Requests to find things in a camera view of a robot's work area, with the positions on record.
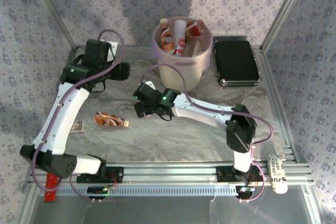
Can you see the small printed card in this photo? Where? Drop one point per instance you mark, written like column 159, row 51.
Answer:
column 78, row 126

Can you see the black hard case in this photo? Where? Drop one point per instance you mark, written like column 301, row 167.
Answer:
column 236, row 61

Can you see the white printed paper roll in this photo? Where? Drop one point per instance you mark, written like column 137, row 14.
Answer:
column 277, row 174

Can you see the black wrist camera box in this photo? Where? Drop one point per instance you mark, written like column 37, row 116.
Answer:
column 95, row 51
column 145, row 93

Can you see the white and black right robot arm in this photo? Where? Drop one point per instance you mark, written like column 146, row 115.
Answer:
column 199, row 111

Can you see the red glitter tube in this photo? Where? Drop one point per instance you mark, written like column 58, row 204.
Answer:
column 51, row 190

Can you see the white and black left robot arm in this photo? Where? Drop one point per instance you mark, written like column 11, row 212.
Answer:
column 63, row 119

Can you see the brown swirl label bottle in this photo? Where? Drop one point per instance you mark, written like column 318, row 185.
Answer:
column 110, row 119
column 166, row 39

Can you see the aluminium frame post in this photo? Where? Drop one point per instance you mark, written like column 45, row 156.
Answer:
column 53, row 9
column 284, row 9

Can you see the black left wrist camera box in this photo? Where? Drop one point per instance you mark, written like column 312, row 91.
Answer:
column 95, row 51

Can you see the white bottle red cap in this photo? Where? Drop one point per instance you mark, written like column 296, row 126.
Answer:
column 180, row 37

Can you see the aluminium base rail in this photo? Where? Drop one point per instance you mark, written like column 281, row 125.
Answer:
column 170, row 172

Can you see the aluminium side rail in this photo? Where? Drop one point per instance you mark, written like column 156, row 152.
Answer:
column 69, row 58
column 278, row 98

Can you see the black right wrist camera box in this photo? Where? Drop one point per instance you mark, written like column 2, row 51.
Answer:
column 145, row 93

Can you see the small black controller board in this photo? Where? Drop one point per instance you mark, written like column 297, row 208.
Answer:
column 245, row 191
column 95, row 190

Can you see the white plastic bin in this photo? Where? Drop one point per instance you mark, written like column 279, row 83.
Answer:
column 178, row 79

